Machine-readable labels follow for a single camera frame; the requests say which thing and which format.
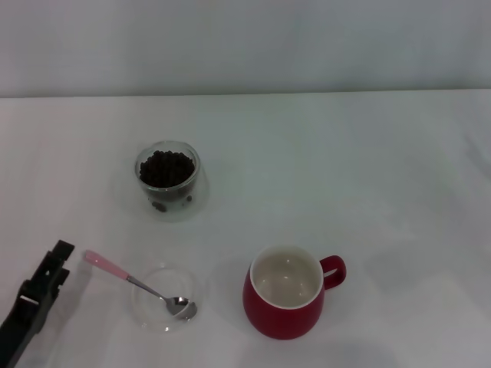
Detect clear glass dish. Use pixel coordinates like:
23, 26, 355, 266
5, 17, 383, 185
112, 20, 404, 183
130, 262, 205, 334

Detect red ceramic mug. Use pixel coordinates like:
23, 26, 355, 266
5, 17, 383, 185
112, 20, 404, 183
241, 244, 348, 341

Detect clear double-wall glass cup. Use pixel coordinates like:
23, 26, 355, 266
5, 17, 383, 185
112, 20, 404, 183
132, 140, 211, 224

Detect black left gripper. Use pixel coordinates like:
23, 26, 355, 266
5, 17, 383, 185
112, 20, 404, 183
0, 240, 75, 368

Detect dark coffee beans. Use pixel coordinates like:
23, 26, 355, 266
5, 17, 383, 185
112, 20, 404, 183
138, 149, 194, 189

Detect pink-handled metal spoon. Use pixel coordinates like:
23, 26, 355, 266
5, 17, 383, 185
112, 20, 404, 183
83, 249, 198, 321

